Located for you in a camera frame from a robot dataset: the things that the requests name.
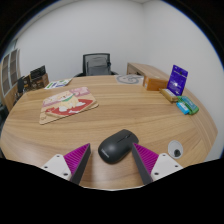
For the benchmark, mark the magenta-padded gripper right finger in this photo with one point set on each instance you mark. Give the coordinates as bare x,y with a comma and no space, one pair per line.
163,165

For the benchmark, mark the cartoon print mouse pad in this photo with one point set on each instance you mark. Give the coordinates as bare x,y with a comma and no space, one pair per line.
68,105

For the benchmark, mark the large black chair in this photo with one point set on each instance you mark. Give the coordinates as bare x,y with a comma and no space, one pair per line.
2,113

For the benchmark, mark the white printed paper sheet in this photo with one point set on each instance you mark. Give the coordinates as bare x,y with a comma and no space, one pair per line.
58,83

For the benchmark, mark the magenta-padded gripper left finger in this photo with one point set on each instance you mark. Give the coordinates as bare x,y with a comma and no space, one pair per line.
59,165

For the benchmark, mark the brown printed cardboard box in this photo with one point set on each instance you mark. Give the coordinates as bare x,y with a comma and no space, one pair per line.
26,83

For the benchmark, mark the black cardboard box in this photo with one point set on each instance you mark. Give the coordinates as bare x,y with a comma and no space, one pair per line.
37,71

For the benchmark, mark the small green box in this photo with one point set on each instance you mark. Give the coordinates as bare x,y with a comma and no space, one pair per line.
191,105

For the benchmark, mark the small blue box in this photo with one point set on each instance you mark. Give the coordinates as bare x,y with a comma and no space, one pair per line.
182,108

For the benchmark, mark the white sheet with grey spiral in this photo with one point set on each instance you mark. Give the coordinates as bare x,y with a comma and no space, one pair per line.
129,79

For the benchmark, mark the purple card package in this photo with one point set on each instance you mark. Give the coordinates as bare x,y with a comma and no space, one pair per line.
177,80

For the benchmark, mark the black mesh office chair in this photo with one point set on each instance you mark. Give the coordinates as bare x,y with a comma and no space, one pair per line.
96,55

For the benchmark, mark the small black office chair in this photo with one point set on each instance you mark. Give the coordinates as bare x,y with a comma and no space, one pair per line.
20,85

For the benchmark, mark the orange cardboard box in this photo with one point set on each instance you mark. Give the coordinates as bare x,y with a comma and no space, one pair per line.
156,84

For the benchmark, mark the small tan box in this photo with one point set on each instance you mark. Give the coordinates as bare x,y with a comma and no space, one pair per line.
168,95

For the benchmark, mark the dark brown cardboard box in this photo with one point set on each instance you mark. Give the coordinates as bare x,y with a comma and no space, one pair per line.
41,82

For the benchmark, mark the black computer mouse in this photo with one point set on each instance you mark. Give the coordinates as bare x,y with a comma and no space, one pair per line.
116,146

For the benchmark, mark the wooden side cabinet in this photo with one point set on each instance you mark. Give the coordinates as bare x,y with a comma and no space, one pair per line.
143,69

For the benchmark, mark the wooden shelf unit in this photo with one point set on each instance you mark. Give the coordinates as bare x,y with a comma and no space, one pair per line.
8,75

